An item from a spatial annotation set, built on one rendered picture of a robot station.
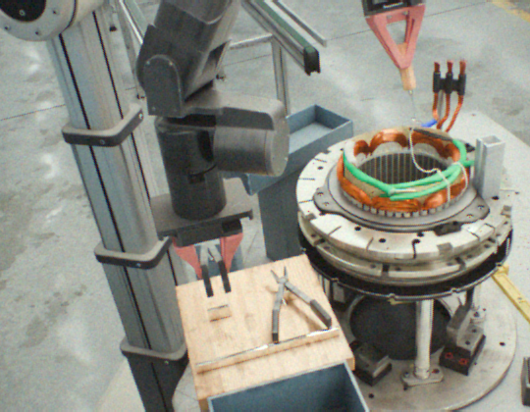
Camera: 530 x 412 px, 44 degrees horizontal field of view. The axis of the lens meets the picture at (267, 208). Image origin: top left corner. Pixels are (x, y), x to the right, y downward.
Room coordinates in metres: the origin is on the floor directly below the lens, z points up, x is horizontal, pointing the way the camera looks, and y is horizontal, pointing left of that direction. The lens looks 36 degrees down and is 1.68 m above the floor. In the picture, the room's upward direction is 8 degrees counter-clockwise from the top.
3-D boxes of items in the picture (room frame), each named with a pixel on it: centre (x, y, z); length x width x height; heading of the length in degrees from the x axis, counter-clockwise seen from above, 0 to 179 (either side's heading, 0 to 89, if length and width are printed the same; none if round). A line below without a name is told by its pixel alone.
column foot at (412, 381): (0.68, -0.21, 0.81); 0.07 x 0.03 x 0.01; 91
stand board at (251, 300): (0.60, 0.03, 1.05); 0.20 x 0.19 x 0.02; 9
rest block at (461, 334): (0.73, -0.29, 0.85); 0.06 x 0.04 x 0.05; 141
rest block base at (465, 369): (0.72, -0.29, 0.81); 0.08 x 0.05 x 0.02; 141
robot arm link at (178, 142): (0.57, 0.06, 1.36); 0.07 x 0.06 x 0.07; 67
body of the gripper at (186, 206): (0.57, 0.07, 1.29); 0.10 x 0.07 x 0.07; 100
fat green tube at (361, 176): (0.78, -0.14, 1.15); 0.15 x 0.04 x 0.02; 9
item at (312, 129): (1.05, -0.05, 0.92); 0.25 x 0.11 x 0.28; 124
